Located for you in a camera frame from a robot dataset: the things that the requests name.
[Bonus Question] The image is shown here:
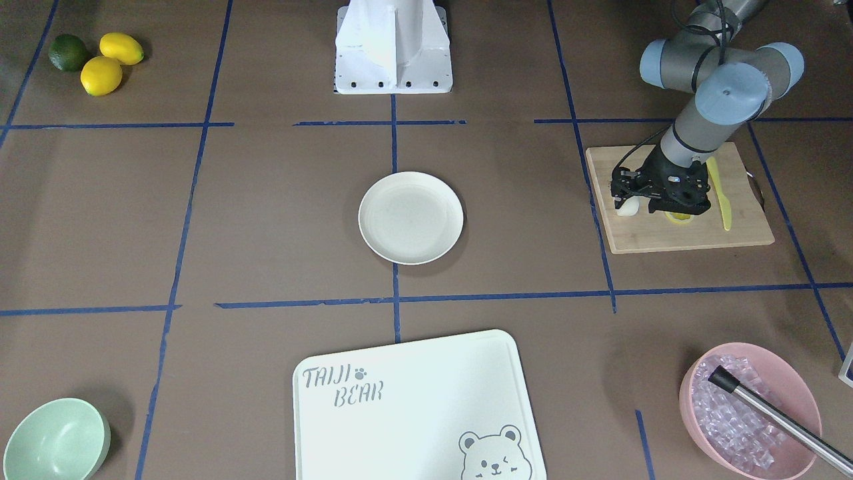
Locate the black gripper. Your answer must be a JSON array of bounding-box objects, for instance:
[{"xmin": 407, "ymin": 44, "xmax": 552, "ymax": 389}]
[{"xmin": 610, "ymin": 146, "xmax": 712, "ymax": 215}]

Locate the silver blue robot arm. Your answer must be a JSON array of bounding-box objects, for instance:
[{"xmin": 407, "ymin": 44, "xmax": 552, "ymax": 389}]
[{"xmin": 610, "ymin": 1, "xmax": 805, "ymax": 215}]

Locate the cream bear tray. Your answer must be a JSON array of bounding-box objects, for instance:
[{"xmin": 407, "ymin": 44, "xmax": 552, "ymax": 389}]
[{"xmin": 293, "ymin": 330, "xmax": 546, "ymax": 479}]

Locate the lemon slice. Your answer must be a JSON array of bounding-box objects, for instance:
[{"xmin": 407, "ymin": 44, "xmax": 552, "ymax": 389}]
[{"xmin": 664, "ymin": 211, "xmax": 694, "ymax": 225}]

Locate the wooden cutting board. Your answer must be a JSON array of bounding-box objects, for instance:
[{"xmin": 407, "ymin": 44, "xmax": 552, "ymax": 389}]
[{"xmin": 585, "ymin": 142, "xmax": 776, "ymax": 254}]

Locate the yellow plastic knife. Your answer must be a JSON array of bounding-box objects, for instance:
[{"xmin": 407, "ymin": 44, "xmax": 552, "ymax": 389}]
[{"xmin": 706, "ymin": 156, "xmax": 733, "ymax": 231}]

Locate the cup drying rack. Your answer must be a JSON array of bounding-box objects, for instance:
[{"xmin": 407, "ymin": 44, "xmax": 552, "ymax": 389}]
[{"xmin": 837, "ymin": 344, "xmax": 853, "ymax": 388}]

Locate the pink bowl with ice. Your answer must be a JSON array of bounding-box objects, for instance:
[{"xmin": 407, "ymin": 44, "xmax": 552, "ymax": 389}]
[{"xmin": 679, "ymin": 341, "xmax": 824, "ymax": 479}]

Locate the white round plate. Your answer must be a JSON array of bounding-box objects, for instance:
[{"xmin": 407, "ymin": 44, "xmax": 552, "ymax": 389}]
[{"xmin": 357, "ymin": 172, "xmax": 465, "ymax": 265}]

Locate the metal scoop black tip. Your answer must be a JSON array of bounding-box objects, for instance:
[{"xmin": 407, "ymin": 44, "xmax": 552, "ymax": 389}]
[{"xmin": 706, "ymin": 367, "xmax": 852, "ymax": 478}]

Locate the yellow lemon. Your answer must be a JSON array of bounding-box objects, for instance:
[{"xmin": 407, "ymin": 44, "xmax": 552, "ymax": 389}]
[
  {"xmin": 80, "ymin": 57, "xmax": 124, "ymax": 97},
  {"xmin": 99, "ymin": 31, "xmax": 145, "ymax": 66}
]

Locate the green lime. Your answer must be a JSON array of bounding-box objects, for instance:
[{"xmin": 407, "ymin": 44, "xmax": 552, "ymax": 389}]
[{"xmin": 49, "ymin": 34, "xmax": 91, "ymax": 72}]

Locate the green bowl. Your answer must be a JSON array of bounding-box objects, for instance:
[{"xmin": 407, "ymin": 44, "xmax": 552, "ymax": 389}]
[{"xmin": 3, "ymin": 398, "xmax": 111, "ymax": 479}]

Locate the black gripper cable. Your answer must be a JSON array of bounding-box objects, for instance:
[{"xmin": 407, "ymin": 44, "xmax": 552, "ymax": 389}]
[{"xmin": 612, "ymin": 0, "xmax": 740, "ymax": 184}]

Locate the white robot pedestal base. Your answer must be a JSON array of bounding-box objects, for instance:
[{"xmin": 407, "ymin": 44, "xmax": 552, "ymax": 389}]
[{"xmin": 333, "ymin": 1, "xmax": 454, "ymax": 95}]

